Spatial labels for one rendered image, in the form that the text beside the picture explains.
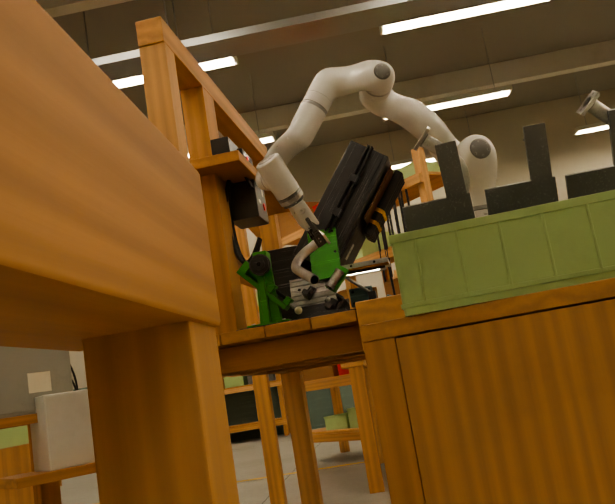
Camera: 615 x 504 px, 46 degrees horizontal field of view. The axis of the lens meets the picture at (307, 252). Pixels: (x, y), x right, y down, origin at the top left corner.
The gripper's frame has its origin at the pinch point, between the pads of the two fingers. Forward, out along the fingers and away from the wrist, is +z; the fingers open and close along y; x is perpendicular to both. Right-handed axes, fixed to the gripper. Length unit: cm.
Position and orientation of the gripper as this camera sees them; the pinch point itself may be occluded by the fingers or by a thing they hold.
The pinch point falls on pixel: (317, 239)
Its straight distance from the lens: 239.2
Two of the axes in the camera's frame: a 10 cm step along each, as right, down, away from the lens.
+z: 5.2, 7.9, 3.3
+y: -2.7, -2.1, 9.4
